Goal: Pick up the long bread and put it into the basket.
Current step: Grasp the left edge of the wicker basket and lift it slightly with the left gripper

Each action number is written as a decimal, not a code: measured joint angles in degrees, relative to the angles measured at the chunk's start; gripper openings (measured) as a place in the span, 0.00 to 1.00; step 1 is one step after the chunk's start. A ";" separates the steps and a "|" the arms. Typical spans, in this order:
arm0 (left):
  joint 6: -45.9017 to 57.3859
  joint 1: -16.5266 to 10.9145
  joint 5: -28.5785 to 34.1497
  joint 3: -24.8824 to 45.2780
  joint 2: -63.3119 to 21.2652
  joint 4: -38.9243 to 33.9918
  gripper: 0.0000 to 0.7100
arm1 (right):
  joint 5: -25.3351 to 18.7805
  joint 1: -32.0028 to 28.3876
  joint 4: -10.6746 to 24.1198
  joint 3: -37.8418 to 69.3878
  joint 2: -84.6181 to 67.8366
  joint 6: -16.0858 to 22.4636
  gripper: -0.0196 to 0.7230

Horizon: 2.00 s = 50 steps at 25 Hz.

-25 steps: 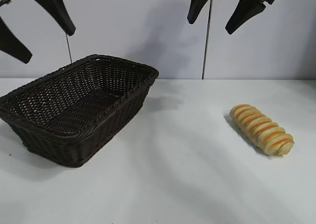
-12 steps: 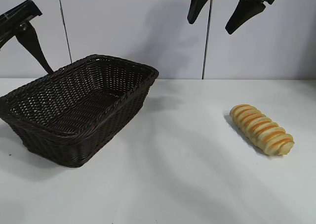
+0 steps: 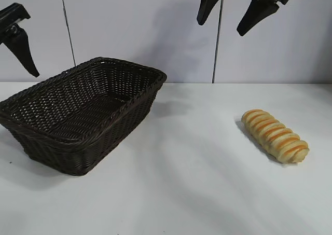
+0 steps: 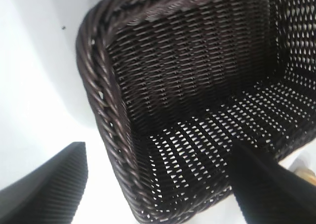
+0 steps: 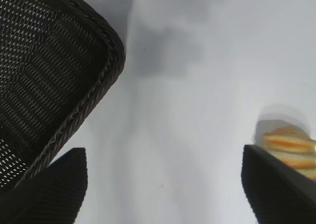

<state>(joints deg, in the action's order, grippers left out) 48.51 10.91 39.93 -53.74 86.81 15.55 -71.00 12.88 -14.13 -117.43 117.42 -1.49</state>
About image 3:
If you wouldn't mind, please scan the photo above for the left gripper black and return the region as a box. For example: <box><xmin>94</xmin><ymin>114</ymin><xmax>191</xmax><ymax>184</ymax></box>
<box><xmin>0</xmin><ymin>2</ymin><xmax>40</xmax><ymax>78</ymax></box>

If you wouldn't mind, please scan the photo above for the dark brown wicker basket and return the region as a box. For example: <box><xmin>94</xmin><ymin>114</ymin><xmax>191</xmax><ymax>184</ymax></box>
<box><xmin>0</xmin><ymin>56</ymin><xmax>168</xmax><ymax>176</ymax></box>

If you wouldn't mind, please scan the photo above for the long twisted striped bread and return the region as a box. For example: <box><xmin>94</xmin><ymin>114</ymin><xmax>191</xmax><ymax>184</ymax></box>
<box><xmin>241</xmin><ymin>109</ymin><xmax>310</xmax><ymax>164</ymax></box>

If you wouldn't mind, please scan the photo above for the thin metal wall strip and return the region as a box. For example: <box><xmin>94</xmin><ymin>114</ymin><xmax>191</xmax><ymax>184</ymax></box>
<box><xmin>211</xmin><ymin>0</ymin><xmax>225</xmax><ymax>84</ymax></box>
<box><xmin>60</xmin><ymin>0</ymin><xmax>77</xmax><ymax>66</ymax></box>

